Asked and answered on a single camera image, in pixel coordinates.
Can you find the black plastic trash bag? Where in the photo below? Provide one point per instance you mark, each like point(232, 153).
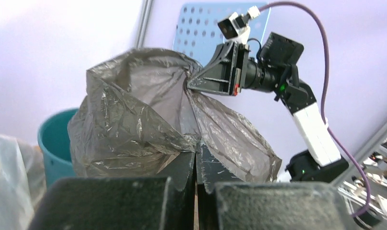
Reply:
point(138, 116)

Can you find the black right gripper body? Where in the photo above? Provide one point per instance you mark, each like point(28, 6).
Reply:
point(239, 60)

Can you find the perforated light blue metal panel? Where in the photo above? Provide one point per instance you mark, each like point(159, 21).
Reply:
point(197, 33)

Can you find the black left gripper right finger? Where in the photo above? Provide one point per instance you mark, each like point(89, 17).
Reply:
point(227, 203)

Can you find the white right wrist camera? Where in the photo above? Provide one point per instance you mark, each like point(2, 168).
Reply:
point(236, 27)

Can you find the aluminium frame rails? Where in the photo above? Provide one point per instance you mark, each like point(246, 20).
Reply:
point(369, 147)

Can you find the white translucent trash bag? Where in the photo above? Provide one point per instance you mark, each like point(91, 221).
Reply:
point(22, 182)

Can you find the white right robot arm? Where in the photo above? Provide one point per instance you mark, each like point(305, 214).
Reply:
point(274, 69)

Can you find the teal plastic trash bin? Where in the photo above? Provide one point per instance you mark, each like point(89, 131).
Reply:
point(54, 143)

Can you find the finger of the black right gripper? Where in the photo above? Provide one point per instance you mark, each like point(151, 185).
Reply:
point(216, 76)

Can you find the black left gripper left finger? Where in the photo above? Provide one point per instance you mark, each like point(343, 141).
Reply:
point(163, 202)

